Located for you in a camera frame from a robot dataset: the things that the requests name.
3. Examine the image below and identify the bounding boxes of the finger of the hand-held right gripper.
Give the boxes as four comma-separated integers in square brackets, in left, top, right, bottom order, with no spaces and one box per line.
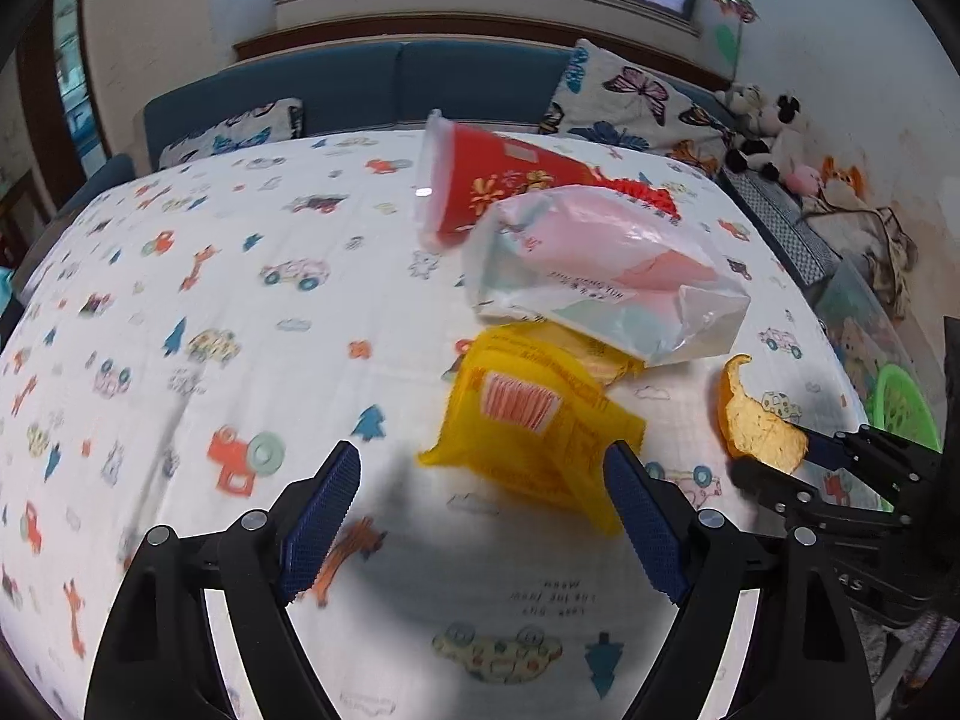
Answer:
[791,424,944,502]
[729,456,902,535]

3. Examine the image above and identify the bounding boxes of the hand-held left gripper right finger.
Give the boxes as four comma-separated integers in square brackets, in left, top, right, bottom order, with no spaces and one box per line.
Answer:
[604,441,878,720]

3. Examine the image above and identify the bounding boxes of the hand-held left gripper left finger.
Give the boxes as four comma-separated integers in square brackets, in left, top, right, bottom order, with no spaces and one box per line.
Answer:
[84,440,362,720]

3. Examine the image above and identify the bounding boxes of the orange peel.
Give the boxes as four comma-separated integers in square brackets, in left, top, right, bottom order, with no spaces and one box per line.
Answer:
[716,354,809,475]

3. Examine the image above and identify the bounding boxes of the green plastic basket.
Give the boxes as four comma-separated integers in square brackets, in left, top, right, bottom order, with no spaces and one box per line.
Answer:
[862,362,944,455]

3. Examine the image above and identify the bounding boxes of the yellow snack packet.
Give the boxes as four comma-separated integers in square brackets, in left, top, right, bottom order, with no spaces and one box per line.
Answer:
[418,322,647,537]

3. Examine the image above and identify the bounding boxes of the clear plastic bag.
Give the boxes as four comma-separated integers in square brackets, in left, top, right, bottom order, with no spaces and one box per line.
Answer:
[460,184,752,370]

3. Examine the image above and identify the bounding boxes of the red frilly ornament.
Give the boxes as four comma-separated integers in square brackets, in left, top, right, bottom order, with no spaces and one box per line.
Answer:
[596,165,683,224]

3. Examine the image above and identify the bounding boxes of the red paper cup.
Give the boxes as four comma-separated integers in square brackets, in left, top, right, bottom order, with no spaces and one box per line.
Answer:
[415,111,601,250]

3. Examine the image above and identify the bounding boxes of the clear storage box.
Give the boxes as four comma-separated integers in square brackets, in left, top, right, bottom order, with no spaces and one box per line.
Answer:
[814,262,946,391]

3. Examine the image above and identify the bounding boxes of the beige cloth bag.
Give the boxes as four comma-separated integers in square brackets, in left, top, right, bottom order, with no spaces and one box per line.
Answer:
[806,191,920,316]

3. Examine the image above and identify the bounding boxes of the checked blue cloth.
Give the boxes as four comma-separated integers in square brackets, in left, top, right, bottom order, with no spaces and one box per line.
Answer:
[720,169,841,286]

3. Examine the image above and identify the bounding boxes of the white printed blanket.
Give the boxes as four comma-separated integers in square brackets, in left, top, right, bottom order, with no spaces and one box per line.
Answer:
[0,131,878,720]

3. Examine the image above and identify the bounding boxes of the orange fox plush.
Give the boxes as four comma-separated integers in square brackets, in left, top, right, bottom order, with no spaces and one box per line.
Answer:
[817,156,871,200]

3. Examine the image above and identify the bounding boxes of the black white cow plush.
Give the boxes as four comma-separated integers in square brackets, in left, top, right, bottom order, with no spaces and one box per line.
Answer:
[726,94,807,181]

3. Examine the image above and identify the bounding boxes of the grey white plush toy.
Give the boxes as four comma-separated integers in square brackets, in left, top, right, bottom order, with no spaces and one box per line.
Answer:
[716,82,767,128]

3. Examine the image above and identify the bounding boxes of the small butterfly pillow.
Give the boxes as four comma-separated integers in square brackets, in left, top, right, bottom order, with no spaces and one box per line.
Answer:
[157,97,305,170]

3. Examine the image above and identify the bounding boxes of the large butterfly pillow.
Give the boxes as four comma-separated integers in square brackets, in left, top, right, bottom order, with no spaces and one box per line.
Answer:
[540,37,732,177]

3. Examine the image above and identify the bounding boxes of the blue sofa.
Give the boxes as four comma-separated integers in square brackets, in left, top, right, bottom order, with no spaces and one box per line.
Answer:
[19,41,751,293]

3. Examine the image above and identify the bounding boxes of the wooden window ledge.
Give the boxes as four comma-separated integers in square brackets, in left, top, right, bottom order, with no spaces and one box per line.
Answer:
[232,13,732,91]

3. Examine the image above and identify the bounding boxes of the brown door frame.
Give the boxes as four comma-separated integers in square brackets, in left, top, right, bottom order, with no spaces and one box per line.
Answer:
[15,0,95,196]

